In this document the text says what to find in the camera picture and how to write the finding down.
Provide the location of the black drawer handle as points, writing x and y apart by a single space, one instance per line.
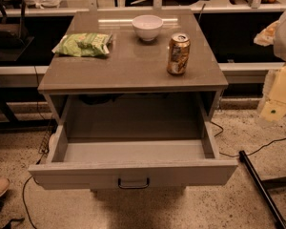
133 185

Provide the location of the orange soda can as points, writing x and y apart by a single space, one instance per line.
179 50

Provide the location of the black metal floor stand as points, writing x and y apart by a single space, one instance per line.
263 186

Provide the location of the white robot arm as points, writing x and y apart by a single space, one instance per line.
280 40

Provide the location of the dark chair left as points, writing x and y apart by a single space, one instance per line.
14 37

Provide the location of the open grey top drawer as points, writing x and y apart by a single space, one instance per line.
167 138

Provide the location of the green chip bag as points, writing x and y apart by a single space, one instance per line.
83 44

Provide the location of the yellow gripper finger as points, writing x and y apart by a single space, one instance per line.
272 106
267 36

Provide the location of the white ceramic bowl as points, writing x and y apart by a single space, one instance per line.
147 27

